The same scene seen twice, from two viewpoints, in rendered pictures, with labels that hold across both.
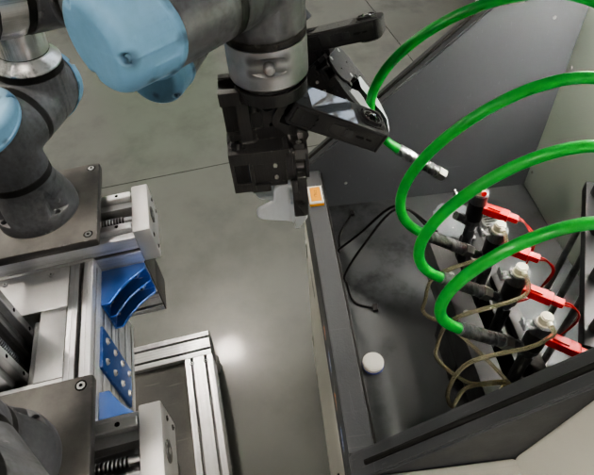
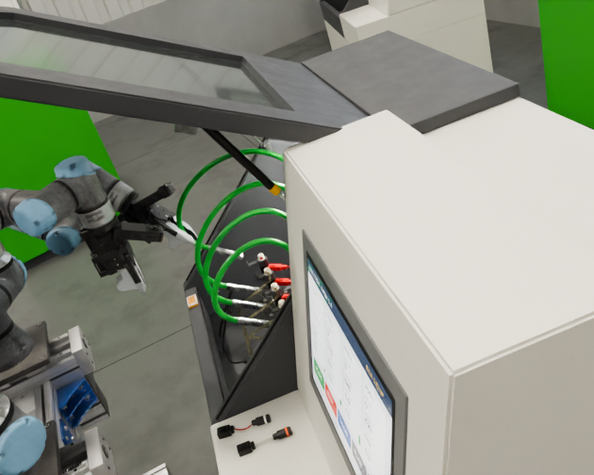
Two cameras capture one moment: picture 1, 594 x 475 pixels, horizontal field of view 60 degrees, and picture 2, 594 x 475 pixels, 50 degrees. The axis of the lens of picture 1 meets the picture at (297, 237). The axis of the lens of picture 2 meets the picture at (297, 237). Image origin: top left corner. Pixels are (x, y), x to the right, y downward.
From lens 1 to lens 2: 1.02 m
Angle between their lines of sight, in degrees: 19
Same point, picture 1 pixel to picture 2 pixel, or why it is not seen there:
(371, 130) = (153, 232)
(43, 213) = (12, 351)
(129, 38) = (35, 217)
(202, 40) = (61, 212)
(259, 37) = (87, 206)
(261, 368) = not seen: outside the picture
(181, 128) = (125, 318)
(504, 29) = (271, 169)
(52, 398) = not seen: hidden behind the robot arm
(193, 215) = (146, 386)
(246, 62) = (85, 218)
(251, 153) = (101, 255)
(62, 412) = not seen: hidden behind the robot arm
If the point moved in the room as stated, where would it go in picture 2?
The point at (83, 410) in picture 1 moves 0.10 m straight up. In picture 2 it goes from (50, 434) to (29, 405)
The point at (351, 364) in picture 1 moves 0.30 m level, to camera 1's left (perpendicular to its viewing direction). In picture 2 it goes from (213, 381) to (102, 424)
